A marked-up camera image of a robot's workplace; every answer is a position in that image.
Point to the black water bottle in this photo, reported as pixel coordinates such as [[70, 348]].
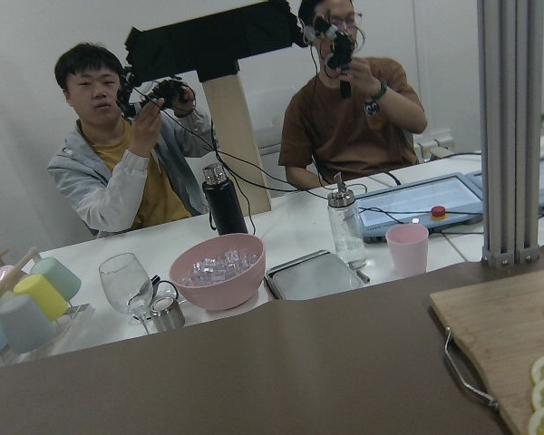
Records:
[[223, 200]]

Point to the pink bowl with ice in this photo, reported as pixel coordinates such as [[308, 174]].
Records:
[[222, 272]]

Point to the aluminium frame post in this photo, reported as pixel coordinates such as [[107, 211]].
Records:
[[510, 60]]

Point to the steel kitchen scale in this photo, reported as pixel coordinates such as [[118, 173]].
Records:
[[315, 275]]

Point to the clear wine glass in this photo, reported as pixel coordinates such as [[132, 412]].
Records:
[[127, 286]]

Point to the person in brown shirt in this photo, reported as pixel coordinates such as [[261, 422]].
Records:
[[353, 122]]

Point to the small steel jar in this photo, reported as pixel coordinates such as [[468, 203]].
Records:
[[165, 311]]

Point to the person in grey jacket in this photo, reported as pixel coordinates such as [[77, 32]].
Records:
[[119, 174]]

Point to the glass syrup dispenser bottle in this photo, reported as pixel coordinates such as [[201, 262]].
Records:
[[346, 224]]

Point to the bamboo cutting board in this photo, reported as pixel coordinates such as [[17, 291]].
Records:
[[499, 325]]

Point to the green plastic cup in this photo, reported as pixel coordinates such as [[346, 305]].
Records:
[[59, 276]]

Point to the yellow plastic cup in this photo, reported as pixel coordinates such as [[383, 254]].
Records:
[[49, 300]]

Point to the pink plastic cup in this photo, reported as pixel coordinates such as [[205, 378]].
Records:
[[408, 247]]

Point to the grey plastic cup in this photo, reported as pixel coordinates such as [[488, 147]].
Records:
[[25, 325]]

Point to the black teleoperation rig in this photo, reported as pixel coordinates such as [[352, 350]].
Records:
[[212, 46]]

